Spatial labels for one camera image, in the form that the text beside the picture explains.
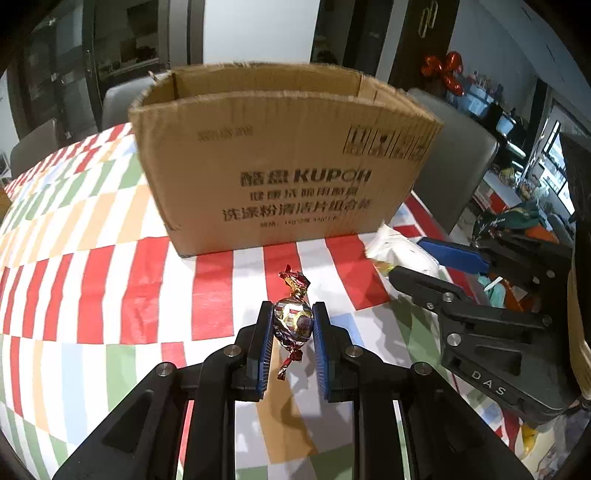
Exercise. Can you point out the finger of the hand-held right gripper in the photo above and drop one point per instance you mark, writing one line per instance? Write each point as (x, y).
(425, 288)
(457, 256)

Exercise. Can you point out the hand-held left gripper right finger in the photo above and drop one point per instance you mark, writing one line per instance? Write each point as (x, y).
(321, 350)

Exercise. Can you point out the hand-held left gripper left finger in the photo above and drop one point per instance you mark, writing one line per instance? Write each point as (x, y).
(265, 350)

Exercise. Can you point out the foil round candy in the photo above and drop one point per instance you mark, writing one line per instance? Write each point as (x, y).
(293, 318)

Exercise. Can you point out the white pastry packet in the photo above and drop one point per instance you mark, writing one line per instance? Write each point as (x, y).
(401, 249)

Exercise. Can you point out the brown cardboard box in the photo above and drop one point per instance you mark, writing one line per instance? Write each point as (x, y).
(286, 184)

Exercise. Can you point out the light blue cloth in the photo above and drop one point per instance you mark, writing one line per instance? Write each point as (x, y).
(496, 295)

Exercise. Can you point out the dark green cloth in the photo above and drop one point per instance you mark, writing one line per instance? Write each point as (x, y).
(521, 217)

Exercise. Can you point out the wooden chair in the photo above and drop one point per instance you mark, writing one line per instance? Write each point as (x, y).
(579, 323)

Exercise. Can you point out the yellow wrapper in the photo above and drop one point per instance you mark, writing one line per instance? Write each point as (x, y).
(531, 438)

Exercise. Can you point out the grey upholstered chair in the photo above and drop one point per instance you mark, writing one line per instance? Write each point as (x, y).
(457, 161)
(32, 147)
(122, 104)

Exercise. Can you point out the red foil balloon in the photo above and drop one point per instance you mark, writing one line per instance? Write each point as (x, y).
(443, 69)

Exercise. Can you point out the checked colourful tablecloth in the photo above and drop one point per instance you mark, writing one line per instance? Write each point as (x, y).
(92, 277)

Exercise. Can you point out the sliding glass door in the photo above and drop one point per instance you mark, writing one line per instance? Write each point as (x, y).
(60, 69)

